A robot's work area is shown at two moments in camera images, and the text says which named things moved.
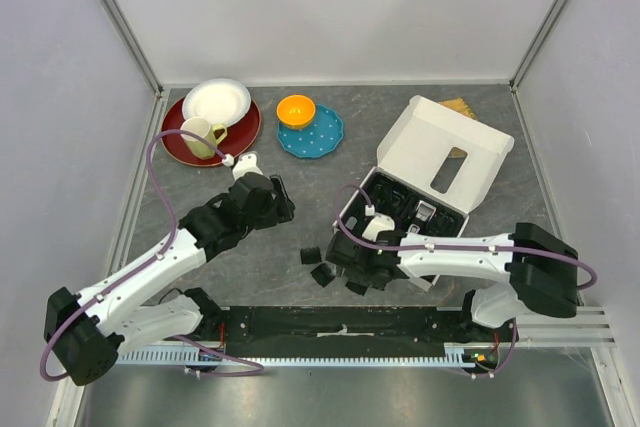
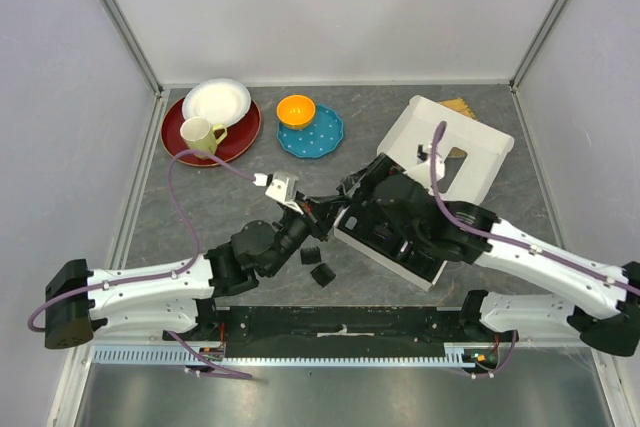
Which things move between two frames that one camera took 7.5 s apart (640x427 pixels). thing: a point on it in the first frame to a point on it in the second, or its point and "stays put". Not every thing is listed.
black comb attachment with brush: [310, 255] stays put
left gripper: [280, 210] to [318, 215]
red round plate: [240, 136] stays put
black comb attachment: [324, 273] stays put
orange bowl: [296, 111] stays put
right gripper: [354, 275] to [384, 165]
